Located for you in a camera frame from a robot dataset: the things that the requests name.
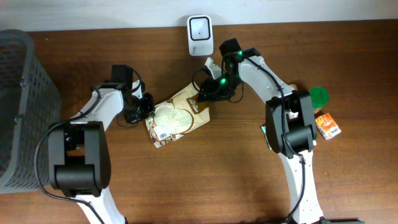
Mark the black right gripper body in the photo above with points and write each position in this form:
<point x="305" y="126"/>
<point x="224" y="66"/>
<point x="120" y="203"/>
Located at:
<point x="226" y="86"/>

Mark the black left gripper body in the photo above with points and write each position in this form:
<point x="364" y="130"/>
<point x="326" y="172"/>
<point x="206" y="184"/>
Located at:
<point x="140" y="107"/>

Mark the beige brown snack pouch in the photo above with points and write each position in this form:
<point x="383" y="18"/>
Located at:
<point x="178" y="116"/>

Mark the teal snack packet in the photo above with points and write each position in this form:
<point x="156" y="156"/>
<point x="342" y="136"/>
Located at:
<point x="263" y="128"/>

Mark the green lid jar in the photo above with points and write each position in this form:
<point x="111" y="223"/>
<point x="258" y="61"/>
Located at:
<point x="320" y="97"/>

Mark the white bamboo print tube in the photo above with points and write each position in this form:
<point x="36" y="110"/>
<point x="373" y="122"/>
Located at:
<point x="293" y="87"/>

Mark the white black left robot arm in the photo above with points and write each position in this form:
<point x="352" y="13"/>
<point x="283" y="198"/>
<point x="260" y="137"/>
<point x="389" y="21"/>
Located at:
<point x="78" y="154"/>

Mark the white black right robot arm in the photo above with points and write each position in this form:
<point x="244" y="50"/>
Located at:
<point x="290" y="122"/>

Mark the white barcode scanner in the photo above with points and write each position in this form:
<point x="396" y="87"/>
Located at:
<point x="200" y="35"/>

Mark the grey mesh basket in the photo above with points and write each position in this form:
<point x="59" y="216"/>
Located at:
<point x="30" y="103"/>

